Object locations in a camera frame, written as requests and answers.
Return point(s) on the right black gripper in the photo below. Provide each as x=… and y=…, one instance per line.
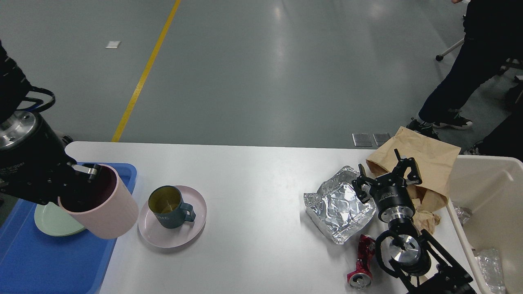
x=390, y=191

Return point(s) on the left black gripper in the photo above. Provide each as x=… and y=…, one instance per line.
x=33, y=163

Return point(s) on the pink mug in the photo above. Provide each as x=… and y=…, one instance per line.
x=105, y=206

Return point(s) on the dark teal mug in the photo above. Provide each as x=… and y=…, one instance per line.
x=169, y=207

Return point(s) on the pink plate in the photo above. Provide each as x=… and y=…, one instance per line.
x=155, y=234

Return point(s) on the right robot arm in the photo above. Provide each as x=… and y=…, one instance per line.
x=412, y=255

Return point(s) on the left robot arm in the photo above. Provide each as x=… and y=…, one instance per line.
x=17, y=94

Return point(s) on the metal floor socket plate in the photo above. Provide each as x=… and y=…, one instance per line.
x=362, y=140

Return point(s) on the brown paper bag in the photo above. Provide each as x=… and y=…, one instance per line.
x=435, y=161

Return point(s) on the crumpled aluminium foil tray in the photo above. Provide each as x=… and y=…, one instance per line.
x=335, y=208

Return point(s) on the light green plate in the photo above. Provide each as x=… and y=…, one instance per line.
x=52, y=220

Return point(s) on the crumpled clear plastic wrap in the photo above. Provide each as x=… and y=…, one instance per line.
x=463, y=213

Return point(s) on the beige plastic bin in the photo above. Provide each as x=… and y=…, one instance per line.
x=492, y=187

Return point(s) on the crushed red soda can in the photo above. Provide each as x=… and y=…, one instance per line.
x=361, y=277

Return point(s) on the blue plastic tray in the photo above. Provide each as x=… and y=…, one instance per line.
x=35, y=263

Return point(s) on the clear plastic bottle in bin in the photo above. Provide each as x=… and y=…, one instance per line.
x=490, y=265

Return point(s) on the white paper on floor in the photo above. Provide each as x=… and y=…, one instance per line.
x=113, y=44

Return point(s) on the rolling chair leg right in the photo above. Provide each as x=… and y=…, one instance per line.
x=441, y=56

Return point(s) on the person in dark clothes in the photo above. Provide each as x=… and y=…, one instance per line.
x=493, y=33

